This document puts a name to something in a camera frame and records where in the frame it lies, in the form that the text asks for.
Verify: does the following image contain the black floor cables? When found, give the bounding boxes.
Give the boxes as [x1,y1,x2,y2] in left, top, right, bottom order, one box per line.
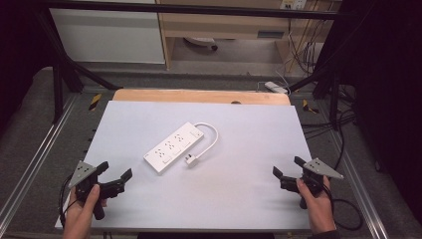
[300,84,358,171]

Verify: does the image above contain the white cabinet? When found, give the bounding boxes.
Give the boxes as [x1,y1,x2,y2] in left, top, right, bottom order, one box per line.
[49,0,166,65]

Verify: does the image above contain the white power strip cable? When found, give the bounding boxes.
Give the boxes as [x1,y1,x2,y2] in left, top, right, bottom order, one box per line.
[193,121,220,161]

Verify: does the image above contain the black curtain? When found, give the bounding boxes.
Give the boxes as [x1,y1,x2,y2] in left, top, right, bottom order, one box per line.
[0,0,55,135]
[331,0,422,227]

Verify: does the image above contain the office chair base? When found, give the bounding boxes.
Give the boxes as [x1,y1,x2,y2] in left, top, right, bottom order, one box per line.
[183,36,219,52]

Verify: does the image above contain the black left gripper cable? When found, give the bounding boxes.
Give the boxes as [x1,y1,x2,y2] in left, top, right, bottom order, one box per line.
[58,173,80,229]

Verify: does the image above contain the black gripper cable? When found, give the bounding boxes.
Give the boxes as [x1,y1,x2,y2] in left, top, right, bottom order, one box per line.
[322,180,364,232]
[58,173,80,229]

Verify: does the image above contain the wooden board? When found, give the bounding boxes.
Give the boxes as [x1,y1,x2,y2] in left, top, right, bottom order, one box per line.
[111,88,292,107]

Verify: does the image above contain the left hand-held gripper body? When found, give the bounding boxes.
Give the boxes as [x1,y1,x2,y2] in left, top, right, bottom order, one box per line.
[68,160,126,221]

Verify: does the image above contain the aluminium rail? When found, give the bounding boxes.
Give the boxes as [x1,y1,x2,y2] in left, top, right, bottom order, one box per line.
[0,94,82,227]
[325,131,390,239]

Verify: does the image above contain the person's left hand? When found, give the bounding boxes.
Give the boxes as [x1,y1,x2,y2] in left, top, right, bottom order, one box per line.
[62,183,109,239]

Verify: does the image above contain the white plug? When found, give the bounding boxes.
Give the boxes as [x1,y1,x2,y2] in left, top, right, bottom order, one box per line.
[184,154,200,168]

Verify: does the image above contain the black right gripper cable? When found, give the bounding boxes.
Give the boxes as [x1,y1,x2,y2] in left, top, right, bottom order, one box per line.
[322,180,364,232]

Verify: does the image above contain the yellow black tape strip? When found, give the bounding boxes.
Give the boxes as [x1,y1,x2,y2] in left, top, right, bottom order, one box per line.
[88,93,103,112]
[302,98,320,115]

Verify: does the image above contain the hanging cable bundle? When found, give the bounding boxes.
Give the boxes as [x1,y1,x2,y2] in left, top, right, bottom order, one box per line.
[286,0,328,76]

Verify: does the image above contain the person's right hand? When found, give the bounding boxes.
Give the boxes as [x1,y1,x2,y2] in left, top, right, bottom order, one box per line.
[296,175,337,235]

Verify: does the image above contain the black metal crossbar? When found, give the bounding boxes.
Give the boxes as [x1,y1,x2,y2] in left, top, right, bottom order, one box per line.
[42,0,346,22]

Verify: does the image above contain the white wall outlet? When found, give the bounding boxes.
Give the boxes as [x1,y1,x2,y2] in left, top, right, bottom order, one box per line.
[280,0,308,11]

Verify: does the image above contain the wooden desk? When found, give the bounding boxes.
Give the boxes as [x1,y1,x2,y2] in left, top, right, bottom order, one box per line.
[154,0,343,72]

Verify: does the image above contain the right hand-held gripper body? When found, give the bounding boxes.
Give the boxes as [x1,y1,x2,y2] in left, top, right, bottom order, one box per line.
[279,157,345,210]

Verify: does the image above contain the white floor power strip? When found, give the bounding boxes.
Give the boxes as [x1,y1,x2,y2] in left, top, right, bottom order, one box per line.
[264,81,290,96]

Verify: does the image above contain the black metal stand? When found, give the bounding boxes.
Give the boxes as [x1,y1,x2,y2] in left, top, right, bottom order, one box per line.
[288,49,343,131]
[33,6,124,124]

